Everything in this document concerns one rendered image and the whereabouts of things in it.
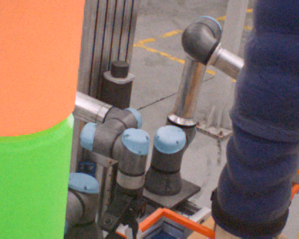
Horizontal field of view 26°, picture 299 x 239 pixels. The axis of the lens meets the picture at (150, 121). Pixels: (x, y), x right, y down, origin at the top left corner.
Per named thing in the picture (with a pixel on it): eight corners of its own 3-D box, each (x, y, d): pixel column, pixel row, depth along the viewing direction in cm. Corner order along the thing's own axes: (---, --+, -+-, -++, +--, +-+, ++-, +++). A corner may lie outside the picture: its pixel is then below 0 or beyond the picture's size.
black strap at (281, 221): (268, 247, 176) (271, 235, 174) (195, 213, 186) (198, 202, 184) (297, 213, 194) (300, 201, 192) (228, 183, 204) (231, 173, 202)
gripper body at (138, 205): (145, 218, 182) (151, 181, 177) (129, 230, 175) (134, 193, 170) (123, 207, 186) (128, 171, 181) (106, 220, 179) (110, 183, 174)
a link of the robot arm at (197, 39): (183, 24, 215) (310, 99, 211) (191, 17, 224) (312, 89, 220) (168, 52, 220) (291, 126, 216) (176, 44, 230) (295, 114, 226)
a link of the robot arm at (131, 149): (128, 123, 173) (156, 132, 170) (124, 158, 178) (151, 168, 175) (114, 133, 167) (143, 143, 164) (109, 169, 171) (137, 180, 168)
